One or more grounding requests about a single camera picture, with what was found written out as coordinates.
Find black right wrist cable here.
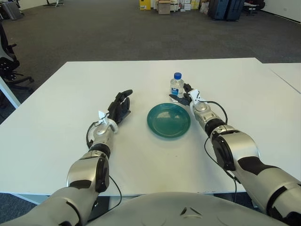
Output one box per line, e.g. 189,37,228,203
206,101,229,124

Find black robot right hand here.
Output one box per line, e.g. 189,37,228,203
168,82,195,106

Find black rolling chair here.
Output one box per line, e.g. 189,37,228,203
243,0,266,15

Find black white mesh office chair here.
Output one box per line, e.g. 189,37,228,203
0,23,35,94

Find black desk frame legs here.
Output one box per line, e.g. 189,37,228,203
44,0,65,7

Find white carton stack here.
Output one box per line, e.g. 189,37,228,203
181,0,200,10

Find grey hard case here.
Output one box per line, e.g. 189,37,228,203
2,2,25,21

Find clear bottle with blue cap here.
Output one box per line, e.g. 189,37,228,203
169,72,184,103

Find white desk leg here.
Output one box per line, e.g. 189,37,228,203
0,76,21,109

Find dark blue suitcase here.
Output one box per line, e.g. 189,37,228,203
224,0,244,21

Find black suitcase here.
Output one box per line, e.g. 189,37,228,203
208,0,229,20

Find grey robot torso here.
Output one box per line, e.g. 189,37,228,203
79,192,290,226

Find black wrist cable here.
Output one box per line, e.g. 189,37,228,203
86,121,99,148
206,101,229,124

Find green round plate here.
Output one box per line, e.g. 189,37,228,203
147,103,191,141

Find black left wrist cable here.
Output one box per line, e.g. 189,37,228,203
86,121,99,148

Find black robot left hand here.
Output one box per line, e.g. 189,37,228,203
107,89,134,125

